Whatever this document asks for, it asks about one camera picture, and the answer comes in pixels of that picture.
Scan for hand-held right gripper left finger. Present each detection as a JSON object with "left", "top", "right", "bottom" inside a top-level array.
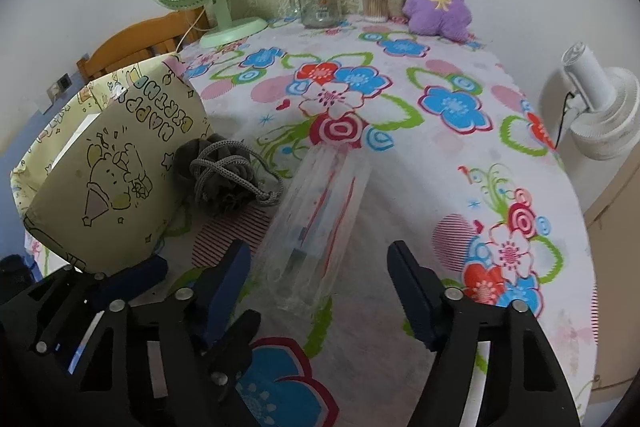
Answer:
[{"left": 80, "top": 240, "right": 262, "bottom": 427}]

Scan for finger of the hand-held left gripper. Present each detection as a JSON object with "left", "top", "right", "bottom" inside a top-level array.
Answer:
[{"left": 25, "top": 254, "right": 169, "bottom": 354}]

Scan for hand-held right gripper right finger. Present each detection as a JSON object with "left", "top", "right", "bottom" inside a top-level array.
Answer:
[{"left": 386, "top": 241, "right": 581, "bottom": 427}]

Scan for yellow printed fabric storage box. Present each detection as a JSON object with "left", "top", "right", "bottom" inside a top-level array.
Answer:
[{"left": 10, "top": 56, "right": 213, "bottom": 273}]

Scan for clear plastic packet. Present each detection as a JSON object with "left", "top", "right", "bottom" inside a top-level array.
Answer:
[{"left": 259, "top": 146, "right": 372, "bottom": 314}]

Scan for floral tablecloth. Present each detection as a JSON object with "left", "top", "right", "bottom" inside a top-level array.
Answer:
[{"left": 150, "top": 14, "right": 599, "bottom": 427}]

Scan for beige wooden cabinet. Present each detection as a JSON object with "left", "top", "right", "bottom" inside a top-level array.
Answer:
[{"left": 582, "top": 157, "right": 640, "bottom": 408}]

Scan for wooden bed headboard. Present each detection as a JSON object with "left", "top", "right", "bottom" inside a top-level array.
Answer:
[{"left": 76, "top": 9, "right": 208, "bottom": 82}]

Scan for white standing fan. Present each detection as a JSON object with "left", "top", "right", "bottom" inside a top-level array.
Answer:
[{"left": 539, "top": 42, "right": 640, "bottom": 162}]

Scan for swab container with orange lid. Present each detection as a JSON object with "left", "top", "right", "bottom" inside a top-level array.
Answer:
[{"left": 362, "top": 0, "right": 391, "bottom": 24}]

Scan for wall socket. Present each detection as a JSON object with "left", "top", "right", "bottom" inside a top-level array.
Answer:
[{"left": 47, "top": 74, "right": 73, "bottom": 100}]

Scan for black fan cable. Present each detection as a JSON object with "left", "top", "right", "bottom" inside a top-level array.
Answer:
[{"left": 551, "top": 92, "right": 577, "bottom": 152}]

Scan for white fan power cable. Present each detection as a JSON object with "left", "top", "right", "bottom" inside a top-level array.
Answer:
[{"left": 175, "top": 6, "right": 209, "bottom": 54}]

